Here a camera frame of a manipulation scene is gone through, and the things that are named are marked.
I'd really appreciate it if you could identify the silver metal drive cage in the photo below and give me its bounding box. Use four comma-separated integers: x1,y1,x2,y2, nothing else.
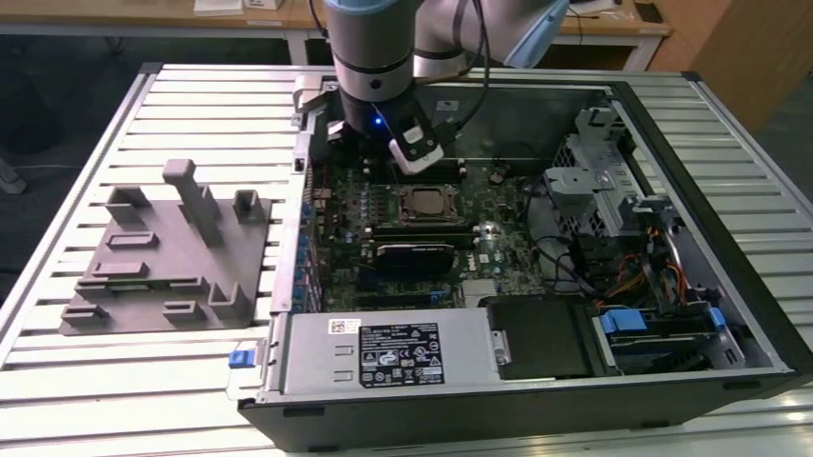
542,107,646,239

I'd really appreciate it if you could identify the black PC case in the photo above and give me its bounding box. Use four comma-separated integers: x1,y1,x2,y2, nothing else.
235,70,813,453

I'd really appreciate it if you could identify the black power supply label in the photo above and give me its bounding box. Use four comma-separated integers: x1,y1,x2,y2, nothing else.
358,323,445,387

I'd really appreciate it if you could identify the grey parts rack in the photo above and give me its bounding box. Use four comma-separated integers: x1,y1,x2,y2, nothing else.
58,158,275,337

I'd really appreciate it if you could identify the silver CPU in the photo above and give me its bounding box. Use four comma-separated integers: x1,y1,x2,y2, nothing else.
409,192,450,215

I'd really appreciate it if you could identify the grey case latch handle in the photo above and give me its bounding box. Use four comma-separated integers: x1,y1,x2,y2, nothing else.
291,75,327,129

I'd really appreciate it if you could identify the grey power supply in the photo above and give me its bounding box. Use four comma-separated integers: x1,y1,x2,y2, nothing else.
277,311,496,399

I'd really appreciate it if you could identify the large white box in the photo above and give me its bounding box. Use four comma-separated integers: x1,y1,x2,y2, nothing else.
193,0,245,18

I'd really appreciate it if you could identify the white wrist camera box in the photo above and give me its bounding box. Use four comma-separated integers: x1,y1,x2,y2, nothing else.
386,123,448,176

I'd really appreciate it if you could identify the graphics card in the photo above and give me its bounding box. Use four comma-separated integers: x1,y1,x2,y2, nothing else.
373,243,458,279

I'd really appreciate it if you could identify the hard disk in blue carrier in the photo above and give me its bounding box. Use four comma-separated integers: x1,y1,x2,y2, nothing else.
594,307,729,377

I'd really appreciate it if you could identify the black plastic cover box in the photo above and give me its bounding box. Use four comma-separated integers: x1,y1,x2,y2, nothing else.
477,294,609,382

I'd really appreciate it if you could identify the wooden desk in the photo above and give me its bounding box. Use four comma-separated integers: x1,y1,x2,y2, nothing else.
48,0,676,72

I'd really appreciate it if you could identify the grey stand leg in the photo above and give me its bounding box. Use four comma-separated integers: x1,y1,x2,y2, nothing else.
0,150,28,195

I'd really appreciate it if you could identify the green RAM stick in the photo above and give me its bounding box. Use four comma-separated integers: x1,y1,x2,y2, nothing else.
100,279,174,290

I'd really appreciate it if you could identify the silver chipset heatsink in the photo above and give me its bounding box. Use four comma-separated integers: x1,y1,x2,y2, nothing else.
461,279,502,299

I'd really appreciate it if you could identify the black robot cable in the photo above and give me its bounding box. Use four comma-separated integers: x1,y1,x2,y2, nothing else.
444,0,494,139

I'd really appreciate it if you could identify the green motherboard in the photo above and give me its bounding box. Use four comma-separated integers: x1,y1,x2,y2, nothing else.
302,159,558,313

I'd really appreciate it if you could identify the orange yellow wire bundle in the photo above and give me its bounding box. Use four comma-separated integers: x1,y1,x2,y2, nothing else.
593,226,695,310

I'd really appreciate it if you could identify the black expansion slot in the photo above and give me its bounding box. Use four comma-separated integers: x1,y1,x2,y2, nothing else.
354,293,441,308

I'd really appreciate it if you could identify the CPU socket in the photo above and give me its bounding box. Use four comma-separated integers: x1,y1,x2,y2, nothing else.
397,184,464,226

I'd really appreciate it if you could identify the wooden cabinet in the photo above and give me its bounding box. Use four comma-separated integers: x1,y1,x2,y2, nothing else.
648,0,813,132

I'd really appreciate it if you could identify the metal socket cover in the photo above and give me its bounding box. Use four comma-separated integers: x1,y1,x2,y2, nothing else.
398,186,460,224

